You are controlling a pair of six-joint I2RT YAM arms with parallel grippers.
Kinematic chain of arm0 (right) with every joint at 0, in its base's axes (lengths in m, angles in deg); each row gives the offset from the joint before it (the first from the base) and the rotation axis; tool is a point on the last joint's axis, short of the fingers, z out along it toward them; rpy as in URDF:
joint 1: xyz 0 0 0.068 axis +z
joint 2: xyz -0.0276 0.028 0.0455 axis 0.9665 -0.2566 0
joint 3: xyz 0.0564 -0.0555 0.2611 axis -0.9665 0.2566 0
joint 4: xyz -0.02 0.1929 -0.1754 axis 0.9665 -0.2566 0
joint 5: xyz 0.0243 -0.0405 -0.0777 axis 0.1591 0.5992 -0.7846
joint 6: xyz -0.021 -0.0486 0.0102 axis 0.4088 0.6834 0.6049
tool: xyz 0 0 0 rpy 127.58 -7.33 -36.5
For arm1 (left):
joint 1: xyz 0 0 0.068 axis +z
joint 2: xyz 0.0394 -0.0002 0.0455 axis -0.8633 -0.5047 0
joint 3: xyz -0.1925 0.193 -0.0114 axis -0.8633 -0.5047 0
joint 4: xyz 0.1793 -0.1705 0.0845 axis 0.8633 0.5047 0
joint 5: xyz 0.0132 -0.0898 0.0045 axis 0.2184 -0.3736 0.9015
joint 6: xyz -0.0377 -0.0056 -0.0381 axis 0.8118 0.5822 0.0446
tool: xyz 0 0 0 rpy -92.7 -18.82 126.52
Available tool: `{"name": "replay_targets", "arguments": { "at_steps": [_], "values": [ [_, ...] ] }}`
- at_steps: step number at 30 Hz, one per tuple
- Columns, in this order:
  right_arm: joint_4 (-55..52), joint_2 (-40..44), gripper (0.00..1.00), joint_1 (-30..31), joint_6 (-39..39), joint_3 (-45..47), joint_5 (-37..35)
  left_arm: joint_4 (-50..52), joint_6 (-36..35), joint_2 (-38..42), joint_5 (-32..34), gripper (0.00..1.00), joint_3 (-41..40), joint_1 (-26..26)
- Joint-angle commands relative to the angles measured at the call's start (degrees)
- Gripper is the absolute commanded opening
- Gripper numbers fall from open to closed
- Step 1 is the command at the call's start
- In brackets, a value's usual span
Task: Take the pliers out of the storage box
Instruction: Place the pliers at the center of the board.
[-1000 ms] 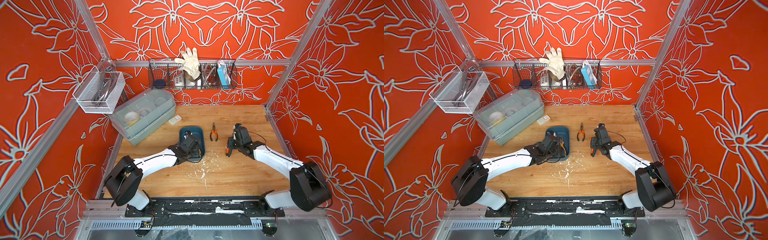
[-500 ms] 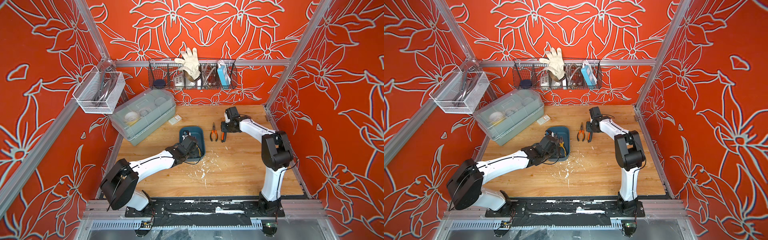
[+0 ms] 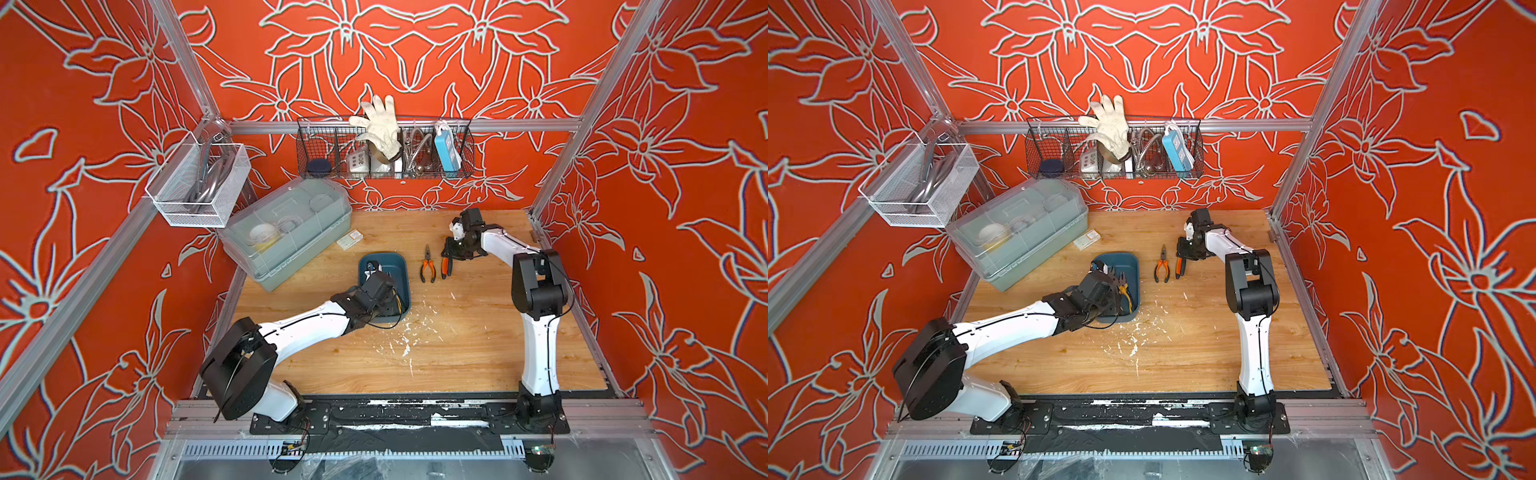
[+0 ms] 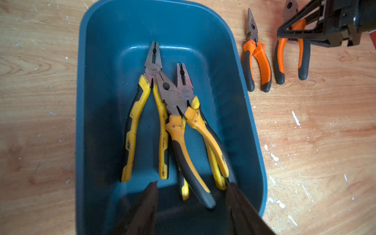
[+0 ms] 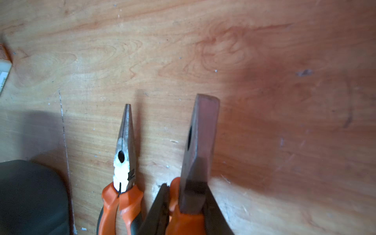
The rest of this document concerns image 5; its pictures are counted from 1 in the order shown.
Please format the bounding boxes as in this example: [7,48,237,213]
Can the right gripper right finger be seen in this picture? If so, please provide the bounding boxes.
[203,187,234,235]

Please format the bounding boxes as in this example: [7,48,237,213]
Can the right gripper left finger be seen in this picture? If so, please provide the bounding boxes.
[137,183,170,235]

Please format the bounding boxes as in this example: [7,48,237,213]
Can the small orange needle-nose pliers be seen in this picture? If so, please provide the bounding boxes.
[97,104,144,235]

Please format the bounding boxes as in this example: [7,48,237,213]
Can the orange combination pliers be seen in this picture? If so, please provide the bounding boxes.
[165,94,220,235]

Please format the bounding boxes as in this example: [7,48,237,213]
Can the blue plastic storage box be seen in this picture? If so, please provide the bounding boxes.
[1,160,71,235]

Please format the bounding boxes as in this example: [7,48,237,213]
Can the small white cardboard box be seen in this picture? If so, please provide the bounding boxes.
[0,44,12,93]

